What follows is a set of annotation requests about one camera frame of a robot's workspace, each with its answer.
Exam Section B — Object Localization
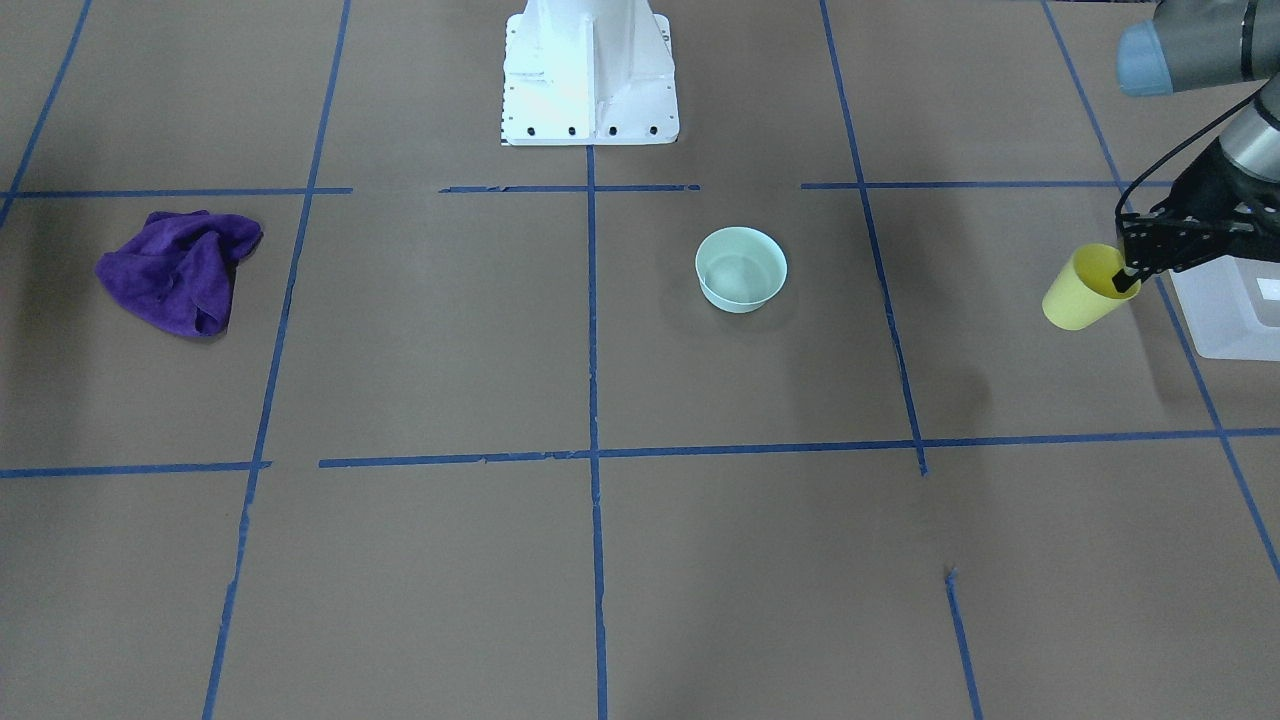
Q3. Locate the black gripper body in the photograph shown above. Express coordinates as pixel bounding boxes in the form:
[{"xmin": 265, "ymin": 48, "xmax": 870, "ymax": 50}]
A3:
[{"xmin": 1116, "ymin": 140, "xmax": 1279, "ymax": 275}]

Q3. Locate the yellow plastic cup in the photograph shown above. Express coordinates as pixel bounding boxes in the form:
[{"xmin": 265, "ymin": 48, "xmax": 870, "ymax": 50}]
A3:
[{"xmin": 1041, "ymin": 243, "xmax": 1139, "ymax": 331}]

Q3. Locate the purple cloth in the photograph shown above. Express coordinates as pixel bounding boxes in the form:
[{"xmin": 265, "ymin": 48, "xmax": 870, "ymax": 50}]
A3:
[{"xmin": 93, "ymin": 210, "xmax": 262, "ymax": 340}]

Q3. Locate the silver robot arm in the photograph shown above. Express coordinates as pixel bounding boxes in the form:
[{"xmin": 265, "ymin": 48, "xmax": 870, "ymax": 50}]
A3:
[{"xmin": 1112, "ymin": 1, "xmax": 1279, "ymax": 293}]

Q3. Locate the clear plastic bin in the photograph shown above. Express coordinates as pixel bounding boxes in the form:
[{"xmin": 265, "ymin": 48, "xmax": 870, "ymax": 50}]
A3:
[{"xmin": 1172, "ymin": 258, "xmax": 1279, "ymax": 363}]

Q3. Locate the mint green bowl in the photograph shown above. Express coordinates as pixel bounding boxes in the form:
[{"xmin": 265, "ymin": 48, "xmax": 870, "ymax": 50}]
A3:
[{"xmin": 694, "ymin": 225, "xmax": 790, "ymax": 314}]

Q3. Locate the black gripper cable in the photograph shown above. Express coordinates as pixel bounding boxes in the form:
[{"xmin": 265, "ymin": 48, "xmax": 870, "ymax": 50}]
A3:
[{"xmin": 1114, "ymin": 79, "xmax": 1271, "ymax": 223}]

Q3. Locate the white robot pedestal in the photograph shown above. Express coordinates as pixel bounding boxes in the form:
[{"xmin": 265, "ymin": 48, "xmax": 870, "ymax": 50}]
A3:
[{"xmin": 500, "ymin": 1, "xmax": 681, "ymax": 147}]

